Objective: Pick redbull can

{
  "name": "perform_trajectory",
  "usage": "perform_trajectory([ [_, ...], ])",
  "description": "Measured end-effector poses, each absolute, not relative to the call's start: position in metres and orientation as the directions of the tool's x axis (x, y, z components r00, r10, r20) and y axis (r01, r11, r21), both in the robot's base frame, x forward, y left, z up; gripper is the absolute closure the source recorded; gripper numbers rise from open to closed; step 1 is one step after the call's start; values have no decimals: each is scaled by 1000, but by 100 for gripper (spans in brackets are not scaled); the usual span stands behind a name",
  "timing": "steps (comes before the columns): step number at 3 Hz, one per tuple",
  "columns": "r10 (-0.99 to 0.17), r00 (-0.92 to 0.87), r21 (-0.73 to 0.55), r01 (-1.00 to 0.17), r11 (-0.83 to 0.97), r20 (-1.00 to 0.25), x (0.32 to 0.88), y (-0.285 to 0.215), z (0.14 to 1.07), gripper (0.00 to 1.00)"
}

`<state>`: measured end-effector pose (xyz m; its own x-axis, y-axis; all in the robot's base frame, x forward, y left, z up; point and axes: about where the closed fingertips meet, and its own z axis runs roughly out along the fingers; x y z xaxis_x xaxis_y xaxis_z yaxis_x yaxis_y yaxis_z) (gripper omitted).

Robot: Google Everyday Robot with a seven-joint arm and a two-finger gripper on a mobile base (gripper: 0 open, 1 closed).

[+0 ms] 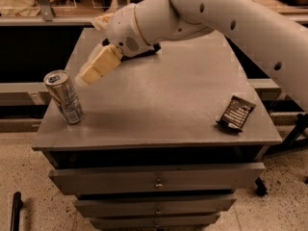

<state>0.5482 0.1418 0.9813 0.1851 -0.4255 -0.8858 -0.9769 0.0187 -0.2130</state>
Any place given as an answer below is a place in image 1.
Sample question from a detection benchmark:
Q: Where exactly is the middle grey drawer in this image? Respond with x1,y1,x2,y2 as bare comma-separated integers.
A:
75,194,236,218

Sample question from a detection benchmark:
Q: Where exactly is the grey metal railing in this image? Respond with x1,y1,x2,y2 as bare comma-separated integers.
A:
0,0,308,27

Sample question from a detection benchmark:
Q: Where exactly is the black snack bar wrapper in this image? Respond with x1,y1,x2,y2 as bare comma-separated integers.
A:
217,95,256,133

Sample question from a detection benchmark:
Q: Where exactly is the black bar on floor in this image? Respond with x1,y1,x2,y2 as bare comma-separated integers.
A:
10,192,23,231

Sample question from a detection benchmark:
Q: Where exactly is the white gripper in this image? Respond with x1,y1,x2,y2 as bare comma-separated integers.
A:
75,4,151,86

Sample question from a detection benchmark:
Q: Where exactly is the bottom grey drawer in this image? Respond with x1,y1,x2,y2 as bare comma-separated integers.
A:
90,213,220,230

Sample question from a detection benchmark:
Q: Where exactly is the grey drawer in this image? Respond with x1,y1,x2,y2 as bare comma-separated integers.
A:
75,194,236,218
49,163,265,195
90,213,220,230

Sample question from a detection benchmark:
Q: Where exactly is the black stand leg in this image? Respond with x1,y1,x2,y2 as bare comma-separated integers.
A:
265,113,308,156

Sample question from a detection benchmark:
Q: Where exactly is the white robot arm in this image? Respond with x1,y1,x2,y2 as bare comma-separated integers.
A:
75,0,308,111

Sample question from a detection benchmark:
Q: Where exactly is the top grey drawer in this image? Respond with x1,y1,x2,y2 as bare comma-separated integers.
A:
49,163,265,195

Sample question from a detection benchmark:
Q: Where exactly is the silver red bull can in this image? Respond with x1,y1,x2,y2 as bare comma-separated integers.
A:
43,70,84,124

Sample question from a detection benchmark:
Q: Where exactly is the grey drawer cabinet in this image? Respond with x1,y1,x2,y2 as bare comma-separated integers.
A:
31,27,283,231

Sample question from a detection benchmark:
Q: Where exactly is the dark blue chip bag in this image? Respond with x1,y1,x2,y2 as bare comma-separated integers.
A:
118,38,161,61

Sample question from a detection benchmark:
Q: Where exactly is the black cabinet caster wheel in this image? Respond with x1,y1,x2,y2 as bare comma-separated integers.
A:
255,177,268,196

